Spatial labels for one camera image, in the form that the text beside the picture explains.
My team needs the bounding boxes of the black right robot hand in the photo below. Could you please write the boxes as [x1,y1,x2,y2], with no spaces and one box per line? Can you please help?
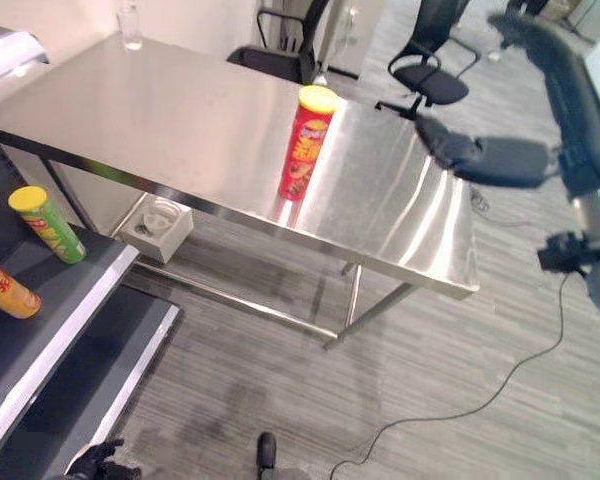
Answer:
[413,12,600,199]

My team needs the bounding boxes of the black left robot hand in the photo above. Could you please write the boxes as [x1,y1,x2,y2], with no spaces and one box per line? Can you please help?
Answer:
[63,438,142,480]

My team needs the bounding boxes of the black mesh office chair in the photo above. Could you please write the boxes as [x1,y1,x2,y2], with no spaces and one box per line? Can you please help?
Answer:
[374,0,482,122]

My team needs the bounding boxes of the black shelf white edges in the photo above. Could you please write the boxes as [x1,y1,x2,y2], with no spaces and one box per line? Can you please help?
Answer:
[0,21,186,480]

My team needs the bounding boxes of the white cabinet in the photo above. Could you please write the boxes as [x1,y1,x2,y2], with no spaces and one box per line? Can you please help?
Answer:
[323,0,387,80]

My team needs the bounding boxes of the red chips can yellow lid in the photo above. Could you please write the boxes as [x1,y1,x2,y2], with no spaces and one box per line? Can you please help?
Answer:
[277,85,341,202]

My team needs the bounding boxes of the white box with cups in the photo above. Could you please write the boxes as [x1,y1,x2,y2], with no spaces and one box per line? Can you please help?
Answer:
[116,195,195,265]

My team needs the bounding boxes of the green chips can yellow lid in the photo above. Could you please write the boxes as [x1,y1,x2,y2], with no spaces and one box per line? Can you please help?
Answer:
[7,185,88,265]

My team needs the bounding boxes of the black cantilever chair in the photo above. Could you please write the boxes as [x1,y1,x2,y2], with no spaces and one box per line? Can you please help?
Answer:
[226,0,329,85]

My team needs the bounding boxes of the stainless steel table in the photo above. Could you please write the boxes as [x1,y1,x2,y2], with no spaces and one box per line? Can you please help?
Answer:
[0,34,482,351]

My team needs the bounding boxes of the clear plastic bottle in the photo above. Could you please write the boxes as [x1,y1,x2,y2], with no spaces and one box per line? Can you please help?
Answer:
[115,0,144,52]

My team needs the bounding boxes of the black floor cable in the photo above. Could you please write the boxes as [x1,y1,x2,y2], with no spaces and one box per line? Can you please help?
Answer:
[328,272,571,479]

